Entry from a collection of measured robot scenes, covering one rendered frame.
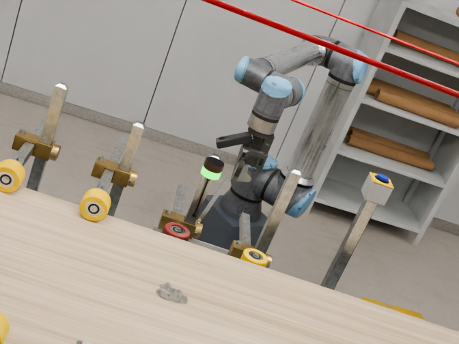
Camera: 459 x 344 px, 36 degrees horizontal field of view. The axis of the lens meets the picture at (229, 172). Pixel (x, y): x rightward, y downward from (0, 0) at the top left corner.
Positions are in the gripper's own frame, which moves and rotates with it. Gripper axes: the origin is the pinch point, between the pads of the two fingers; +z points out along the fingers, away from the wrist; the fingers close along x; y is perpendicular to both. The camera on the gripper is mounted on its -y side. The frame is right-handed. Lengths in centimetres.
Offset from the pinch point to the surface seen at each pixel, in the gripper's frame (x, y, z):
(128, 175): -10.3, -32.1, 4.7
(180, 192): 12.3, -13.3, 15.1
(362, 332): -45, 44, 12
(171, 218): -10.3, -14.8, 14.2
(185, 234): -24.2, -10.5, 10.4
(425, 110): 235, 138, 8
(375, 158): 235, 121, 51
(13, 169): -33, -62, 3
